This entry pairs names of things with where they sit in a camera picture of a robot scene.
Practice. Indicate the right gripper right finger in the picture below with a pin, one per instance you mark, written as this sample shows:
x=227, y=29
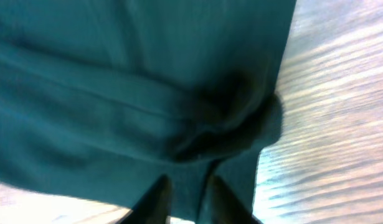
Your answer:
x=220, y=205

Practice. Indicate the black polo shirt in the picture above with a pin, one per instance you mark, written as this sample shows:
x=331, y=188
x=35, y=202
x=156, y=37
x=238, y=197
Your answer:
x=98, y=99

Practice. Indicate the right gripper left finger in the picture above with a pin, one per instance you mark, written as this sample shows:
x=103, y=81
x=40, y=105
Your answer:
x=154, y=207

